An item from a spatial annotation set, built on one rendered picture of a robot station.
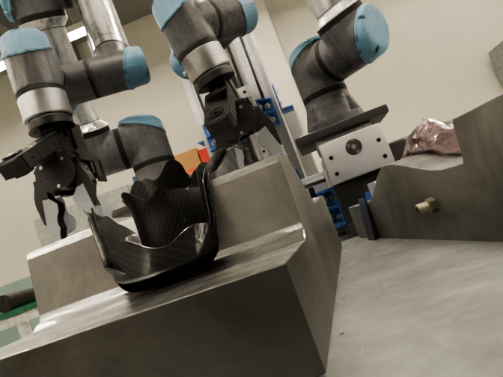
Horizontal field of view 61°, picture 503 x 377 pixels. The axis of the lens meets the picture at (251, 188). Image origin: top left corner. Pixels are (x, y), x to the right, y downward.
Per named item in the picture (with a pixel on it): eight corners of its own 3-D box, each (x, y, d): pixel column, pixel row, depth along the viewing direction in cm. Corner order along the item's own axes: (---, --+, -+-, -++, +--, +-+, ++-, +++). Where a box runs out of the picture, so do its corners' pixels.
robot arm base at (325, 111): (311, 143, 117) (298, 111, 118) (363, 123, 115) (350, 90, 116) (309, 135, 102) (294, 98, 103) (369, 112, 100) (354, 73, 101)
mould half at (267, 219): (203, 292, 76) (178, 221, 77) (342, 245, 70) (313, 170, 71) (-62, 479, 27) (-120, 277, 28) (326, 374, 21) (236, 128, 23)
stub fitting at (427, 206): (434, 211, 44) (417, 218, 44) (428, 197, 44) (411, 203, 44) (441, 210, 43) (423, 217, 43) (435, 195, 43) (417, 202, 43)
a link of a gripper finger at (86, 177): (108, 200, 65) (80, 152, 66) (102, 200, 64) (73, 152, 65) (85, 216, 66) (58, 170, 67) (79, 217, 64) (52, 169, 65)
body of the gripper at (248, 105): (271, 127, 77) (237, 69, 76) (264, 126, 68) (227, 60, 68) (235, 148, 78) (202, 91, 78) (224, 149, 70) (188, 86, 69)
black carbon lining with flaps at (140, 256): (209, 250, 69) (189, 195, 70) (301, 217, 66) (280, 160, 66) (73, 308, 35) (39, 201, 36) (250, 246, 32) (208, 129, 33)
